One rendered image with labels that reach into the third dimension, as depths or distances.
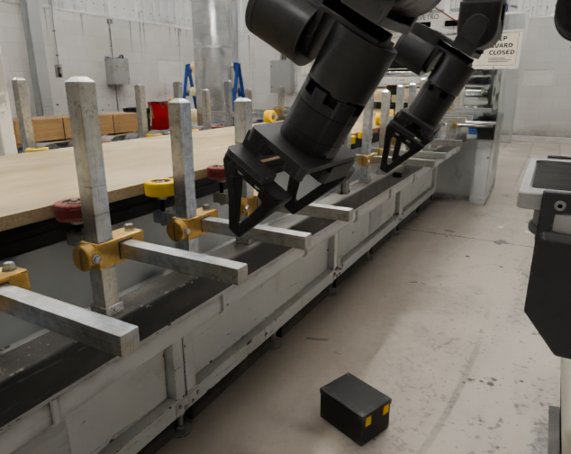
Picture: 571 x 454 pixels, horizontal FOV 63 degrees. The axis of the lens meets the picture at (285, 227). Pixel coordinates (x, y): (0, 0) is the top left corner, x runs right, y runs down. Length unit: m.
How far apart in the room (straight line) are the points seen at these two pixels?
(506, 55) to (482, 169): 1.04
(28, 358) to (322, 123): 0.67
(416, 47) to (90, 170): 0.59
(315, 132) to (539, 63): 10.82
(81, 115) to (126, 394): 0.87
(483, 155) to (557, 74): 6.40
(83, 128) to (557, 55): 10.67
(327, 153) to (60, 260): 0.85
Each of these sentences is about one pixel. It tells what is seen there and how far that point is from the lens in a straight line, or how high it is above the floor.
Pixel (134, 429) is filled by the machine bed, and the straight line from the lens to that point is 1.57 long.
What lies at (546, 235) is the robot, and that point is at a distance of 0.49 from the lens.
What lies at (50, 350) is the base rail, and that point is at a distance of 0.92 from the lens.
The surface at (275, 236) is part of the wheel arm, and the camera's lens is 1.03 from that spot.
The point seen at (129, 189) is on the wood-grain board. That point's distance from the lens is 1.20.
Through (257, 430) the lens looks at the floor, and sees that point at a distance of 1.76.
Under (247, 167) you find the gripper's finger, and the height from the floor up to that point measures 1.07.
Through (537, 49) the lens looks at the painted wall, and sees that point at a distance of 11.21.
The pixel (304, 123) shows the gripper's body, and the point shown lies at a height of 1.11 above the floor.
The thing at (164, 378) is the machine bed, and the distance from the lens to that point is 1.60.
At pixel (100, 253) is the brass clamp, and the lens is 0.94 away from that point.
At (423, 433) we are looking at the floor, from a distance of 1.80.
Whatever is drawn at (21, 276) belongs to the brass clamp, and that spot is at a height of 0.85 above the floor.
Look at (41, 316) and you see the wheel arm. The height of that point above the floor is 0.83.
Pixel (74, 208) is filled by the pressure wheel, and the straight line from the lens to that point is 1.02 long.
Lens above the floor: 1.14
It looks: 17 degrees down
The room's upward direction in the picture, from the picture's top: straight up
